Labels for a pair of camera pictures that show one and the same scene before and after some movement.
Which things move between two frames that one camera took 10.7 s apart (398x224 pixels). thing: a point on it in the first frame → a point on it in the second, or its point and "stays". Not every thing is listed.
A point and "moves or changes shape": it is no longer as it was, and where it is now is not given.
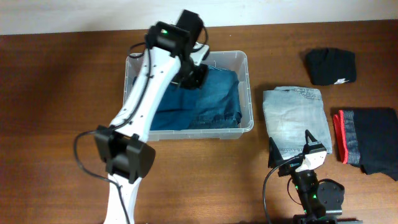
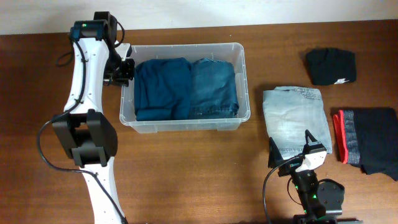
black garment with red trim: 368,137 stays
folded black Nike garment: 328,66 stays
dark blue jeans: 218,105 moves or changes shape
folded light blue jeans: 290,112 stays
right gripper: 274,157 stays
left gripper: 193,78 → 125,72
